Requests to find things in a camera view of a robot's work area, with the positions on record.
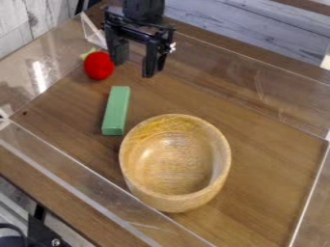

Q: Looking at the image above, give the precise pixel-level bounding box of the red plush strawberry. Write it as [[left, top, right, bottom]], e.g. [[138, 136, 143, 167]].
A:
[[82, 48, 115, 80]]

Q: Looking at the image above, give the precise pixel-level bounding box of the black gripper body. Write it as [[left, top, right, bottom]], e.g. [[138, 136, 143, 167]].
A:
[[103, 5, 175, 53]]

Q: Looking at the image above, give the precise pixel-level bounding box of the green rectangular block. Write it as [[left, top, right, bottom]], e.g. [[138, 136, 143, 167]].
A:
[[102, 86, 130, 136]]

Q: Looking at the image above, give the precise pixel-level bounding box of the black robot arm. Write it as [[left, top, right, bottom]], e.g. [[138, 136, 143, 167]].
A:
[[103, 0, 175, 78]]

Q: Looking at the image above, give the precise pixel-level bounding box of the black clamp under table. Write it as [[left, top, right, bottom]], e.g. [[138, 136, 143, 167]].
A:
[[0, 203, 75, 247]]

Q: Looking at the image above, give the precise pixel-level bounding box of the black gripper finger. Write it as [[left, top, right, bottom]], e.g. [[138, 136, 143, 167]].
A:
[[106, 27, 128, 66], [142, 40, 167, 78]]

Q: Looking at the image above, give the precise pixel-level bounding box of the clear acrylic barrier wall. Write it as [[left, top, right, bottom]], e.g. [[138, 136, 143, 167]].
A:
[[0, 19, 330, 247]]

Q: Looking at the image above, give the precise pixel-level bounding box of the clear acrylic corner bracket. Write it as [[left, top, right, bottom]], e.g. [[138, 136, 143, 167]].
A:
[[80, 14, 107, 49]]

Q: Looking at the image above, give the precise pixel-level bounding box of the wooden bowl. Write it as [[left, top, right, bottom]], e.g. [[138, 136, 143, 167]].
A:
[[119, 114, 233, 212]]

